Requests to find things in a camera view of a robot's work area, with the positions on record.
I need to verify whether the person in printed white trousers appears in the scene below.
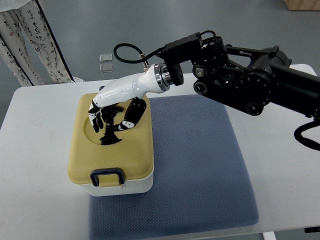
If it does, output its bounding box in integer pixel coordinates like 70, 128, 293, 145
0, 0, 85, 87

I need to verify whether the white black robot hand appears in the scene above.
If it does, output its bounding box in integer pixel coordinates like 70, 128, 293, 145
88, 63, 171, 132

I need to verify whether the blue textured mat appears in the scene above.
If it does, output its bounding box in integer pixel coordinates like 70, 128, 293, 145
88, 95, 259, 240

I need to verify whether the black lid handle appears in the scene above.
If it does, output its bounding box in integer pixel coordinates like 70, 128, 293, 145
100, 105, 124, 146

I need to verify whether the yellow storage box lid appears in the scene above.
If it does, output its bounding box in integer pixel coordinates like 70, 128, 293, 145
67, 93, 154, 196

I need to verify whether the white storage box base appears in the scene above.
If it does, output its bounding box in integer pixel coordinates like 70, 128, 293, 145
83, 99, 154, 197

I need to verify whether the dark blue front latch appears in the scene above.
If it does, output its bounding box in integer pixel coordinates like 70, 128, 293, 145
89, 167, 125, 188

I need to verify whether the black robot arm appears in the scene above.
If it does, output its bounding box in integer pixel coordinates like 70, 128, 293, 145
158, 32, 320, 150

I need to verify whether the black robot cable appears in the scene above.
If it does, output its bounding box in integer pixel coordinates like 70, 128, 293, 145
113, 43, 166, 68

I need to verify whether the upper metal floor plate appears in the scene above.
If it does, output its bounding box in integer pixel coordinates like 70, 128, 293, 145
99, 53, 113, 63

